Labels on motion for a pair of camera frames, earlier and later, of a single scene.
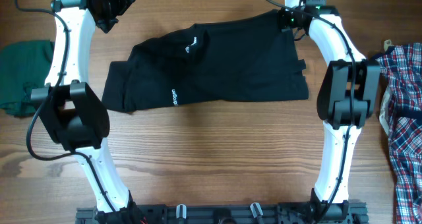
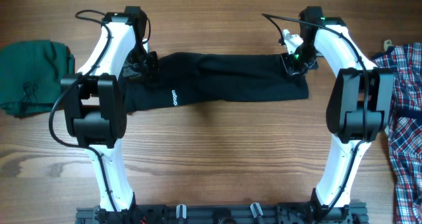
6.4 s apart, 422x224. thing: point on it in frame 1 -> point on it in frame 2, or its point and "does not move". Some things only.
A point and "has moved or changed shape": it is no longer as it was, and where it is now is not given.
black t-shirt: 244,58 has moved or changed shape
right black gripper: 283,24 -> 292,70
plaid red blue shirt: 403,65 does not move
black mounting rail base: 307,212 does not move
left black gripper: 122,3 -> 143,75
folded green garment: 24,65 does not move
